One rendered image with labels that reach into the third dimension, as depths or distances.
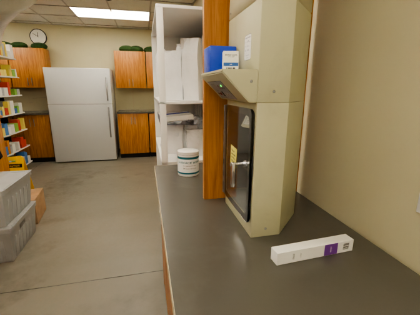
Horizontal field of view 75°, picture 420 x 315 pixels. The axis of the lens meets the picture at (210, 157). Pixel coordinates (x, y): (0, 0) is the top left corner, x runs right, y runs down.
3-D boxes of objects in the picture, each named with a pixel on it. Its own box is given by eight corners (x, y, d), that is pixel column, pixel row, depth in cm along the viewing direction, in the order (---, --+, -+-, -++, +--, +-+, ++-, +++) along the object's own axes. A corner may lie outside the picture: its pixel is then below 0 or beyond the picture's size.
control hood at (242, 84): (227, 99, 115) (227, 74, 112) (257, 102, 84) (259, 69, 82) (200, 99, 112) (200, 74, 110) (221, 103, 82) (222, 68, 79)
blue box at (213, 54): (228, 74, 109) (228, 49, 107) (235, 72, 100) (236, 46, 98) (204, 73, 107) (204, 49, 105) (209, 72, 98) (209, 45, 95)
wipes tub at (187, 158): (196, 170, 175) (196, 147, 172) (200, 176, 163) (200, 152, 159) (176, 171, 172) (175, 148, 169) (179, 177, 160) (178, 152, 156)
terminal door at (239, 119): (225, 192, 124) (227, 104, 114) (249, 224, 96) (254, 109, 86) (223, 192, 124) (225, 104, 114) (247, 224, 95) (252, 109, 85)
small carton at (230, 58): (236, 71, 93) (237, 52, 92) (238, 70, 88) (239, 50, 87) (222, 71, 93) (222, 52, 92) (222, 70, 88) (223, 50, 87)
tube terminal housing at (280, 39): (274, 197, 132) (286, 25, 113) (313, 230, 102) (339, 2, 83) (225, 202, 127) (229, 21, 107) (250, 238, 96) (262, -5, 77)
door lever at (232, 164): (245, 187, 95) (242, 184, 98) (246, 160, 93) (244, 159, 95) (230, 188, 94) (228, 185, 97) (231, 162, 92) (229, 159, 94)
